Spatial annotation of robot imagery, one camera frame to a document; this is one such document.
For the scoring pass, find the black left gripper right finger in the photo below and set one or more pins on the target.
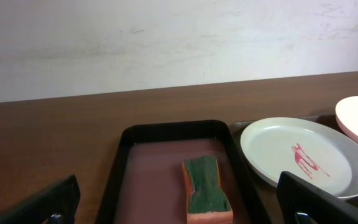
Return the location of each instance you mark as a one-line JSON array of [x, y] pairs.
[[302, 202]]

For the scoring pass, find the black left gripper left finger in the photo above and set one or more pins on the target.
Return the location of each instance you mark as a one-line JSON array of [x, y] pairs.
[[56, 203]]

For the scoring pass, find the white plate with red stain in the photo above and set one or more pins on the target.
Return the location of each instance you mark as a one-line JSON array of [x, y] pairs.
[[313, 152]]

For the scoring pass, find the green and orange sponge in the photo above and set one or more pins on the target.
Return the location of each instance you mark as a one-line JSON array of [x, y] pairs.
[[206, 201]]

